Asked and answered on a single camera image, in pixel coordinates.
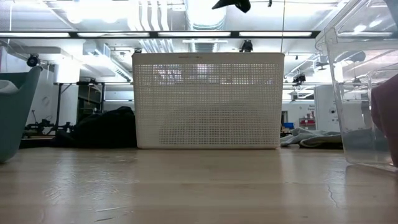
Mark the small black knob behind basket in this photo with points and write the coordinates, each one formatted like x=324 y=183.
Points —
x=137 y=50

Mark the black camera behind basket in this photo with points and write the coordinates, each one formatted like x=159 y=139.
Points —
x=246 y=46

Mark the black cloth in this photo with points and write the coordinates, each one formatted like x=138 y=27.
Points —
x=105 y=130

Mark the light grey cloth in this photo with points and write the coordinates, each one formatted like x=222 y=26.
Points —
x=311 y=138

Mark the black background ceiling camera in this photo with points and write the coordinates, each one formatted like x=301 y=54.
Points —
x=299 y=78

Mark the maroon cloth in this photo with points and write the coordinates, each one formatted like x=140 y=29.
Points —
x=387 y=118

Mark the clear plastic bin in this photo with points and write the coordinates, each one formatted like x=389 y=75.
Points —
x=342 y=77

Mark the white perforated plastic basket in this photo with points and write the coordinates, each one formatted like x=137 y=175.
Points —
x=208 y=109

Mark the white background cabinet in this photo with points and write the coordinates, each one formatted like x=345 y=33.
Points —
x=325 y=109

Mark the grey-blue plastic bin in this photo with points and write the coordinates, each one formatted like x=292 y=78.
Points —
x=15 y=124

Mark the red background items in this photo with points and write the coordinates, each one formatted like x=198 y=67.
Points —
x=308 y=121

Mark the blue background box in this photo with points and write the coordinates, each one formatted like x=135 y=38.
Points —
x=288 y=125

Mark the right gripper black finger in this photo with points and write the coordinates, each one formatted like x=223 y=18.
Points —
x=233 y=3

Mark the black camera on pole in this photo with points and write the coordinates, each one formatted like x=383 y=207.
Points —
x=32 y=60

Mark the black-legged background table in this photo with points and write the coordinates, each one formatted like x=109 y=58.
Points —
x=59 y=102

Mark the black machinery on bench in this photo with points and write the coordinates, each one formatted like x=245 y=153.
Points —
x=37 y=127

